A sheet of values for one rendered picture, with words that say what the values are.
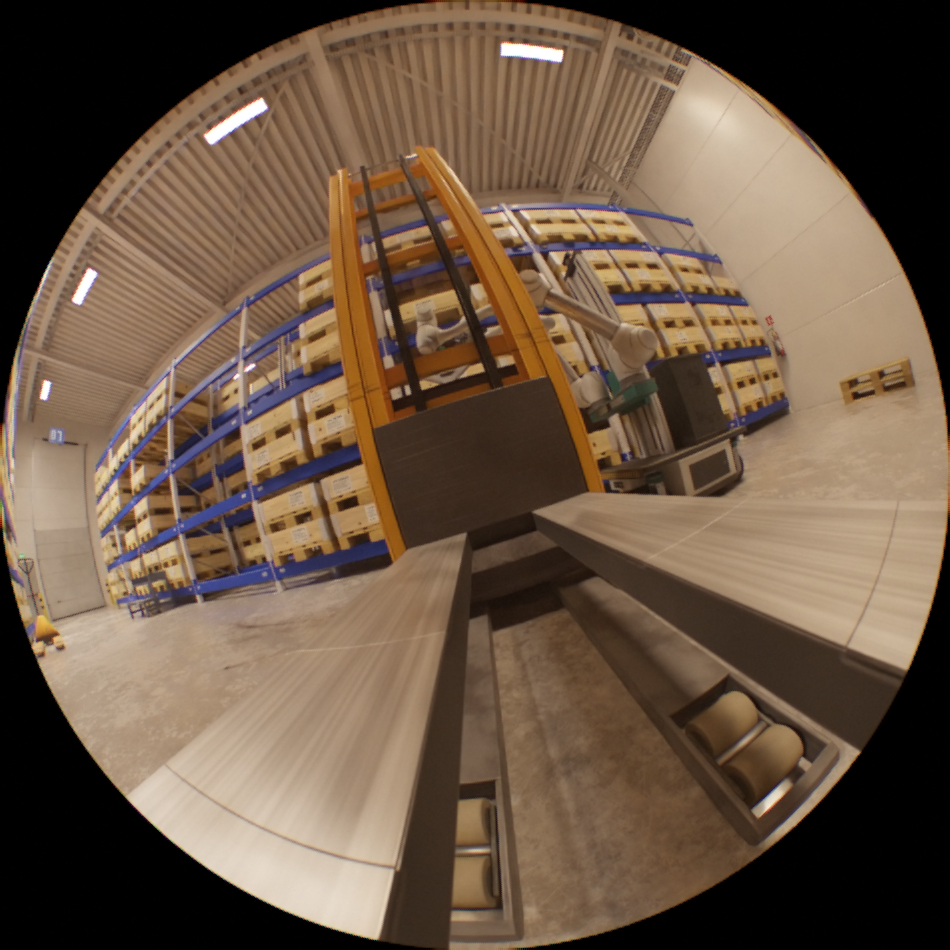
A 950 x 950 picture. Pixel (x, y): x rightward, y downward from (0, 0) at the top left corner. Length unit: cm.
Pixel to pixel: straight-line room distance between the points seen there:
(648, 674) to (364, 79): 775
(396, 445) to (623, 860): 103
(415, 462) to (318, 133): 741
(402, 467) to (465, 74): 769
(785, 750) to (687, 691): 21
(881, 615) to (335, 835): 26
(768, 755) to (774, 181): 625
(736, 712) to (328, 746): 46
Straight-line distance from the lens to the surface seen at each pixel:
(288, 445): 301
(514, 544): 100
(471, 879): 42
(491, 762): 50
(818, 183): 604
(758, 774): 45
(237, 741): 25
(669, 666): 58
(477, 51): 783
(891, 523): 30
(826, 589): 22
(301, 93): 752
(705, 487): 169
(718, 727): 48
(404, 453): 86
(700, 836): 50
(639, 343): 137
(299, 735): 22
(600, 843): 49
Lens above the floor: 48
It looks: 2 degrees up
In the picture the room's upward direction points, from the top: 17 degrees counter-clockwise
